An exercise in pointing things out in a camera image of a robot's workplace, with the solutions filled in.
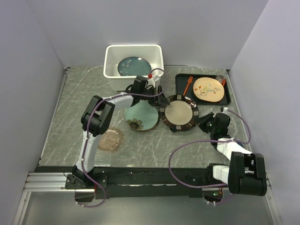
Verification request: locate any aluminium frame rail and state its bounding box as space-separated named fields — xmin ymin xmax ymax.
xmin=23 ymin=172 xmax=94 ymax=192

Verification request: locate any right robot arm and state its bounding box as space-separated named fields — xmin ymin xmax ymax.
xmin=197 ymin=112 xmax=267 ymax=196

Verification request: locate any black plate with colored squares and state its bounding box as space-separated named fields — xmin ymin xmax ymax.
xmin=159 ymin=95 xmax=199 ymax=132

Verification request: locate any pink glass dish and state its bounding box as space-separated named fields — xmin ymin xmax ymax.
xmin=97 ymin=127 xmax=122 ymax=151

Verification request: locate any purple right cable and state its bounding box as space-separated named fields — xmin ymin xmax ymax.
xmin=168 ymin=109 xmax=252 ymax=204

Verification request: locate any blue patterned small plate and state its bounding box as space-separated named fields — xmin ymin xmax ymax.
xmin=236 ymin=141 xmax=244 ymax=148

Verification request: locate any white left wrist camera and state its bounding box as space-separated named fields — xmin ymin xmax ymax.
xmin=147 ymin=74 xmax=160 ymax=88

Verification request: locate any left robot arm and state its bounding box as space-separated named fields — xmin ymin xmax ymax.
xmin=72 ymin=75 xmax=166 ymax=188

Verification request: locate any white plastic bin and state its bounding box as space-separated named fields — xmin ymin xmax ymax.
xmin=103 ymin=44 xmax=164 ymax=91

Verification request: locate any clear glass cup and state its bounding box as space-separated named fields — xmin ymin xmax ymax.
xmin=216 ymin=75 xmax=225 ymax=83

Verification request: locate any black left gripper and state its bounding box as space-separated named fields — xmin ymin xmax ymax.
xmin=140 ymin=86 xmax=171 ymax=107

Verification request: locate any beige bird plate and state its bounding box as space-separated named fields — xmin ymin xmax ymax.
xmin=193 ymin=77 xmax=225 ymax=103

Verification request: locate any dark blue brown-rimmed plate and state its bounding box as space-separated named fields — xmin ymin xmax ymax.
xmin=117 ymin=56 xmax=151 ymax=76

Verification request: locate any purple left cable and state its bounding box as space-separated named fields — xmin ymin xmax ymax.
xmin=75 ymin=67 xmax=165 ymax=209

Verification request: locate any orange plastic fork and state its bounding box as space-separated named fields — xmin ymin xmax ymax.
xmin=183 ymin=76 xmax=193 ymax=96

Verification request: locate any purple cable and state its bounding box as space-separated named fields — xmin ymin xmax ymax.
xmin=168 ymin=109 xmax=252 ymax=204
xmin=75 ymin=67 xmax=165 ymax=209

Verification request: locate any mint green flower plate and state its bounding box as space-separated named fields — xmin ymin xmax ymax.
xmin=124 ymin=101 xmax=159 ymax=131

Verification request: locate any black tray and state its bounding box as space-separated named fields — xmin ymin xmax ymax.
xmin=175 ymin=74 xmax=231 ymax=105

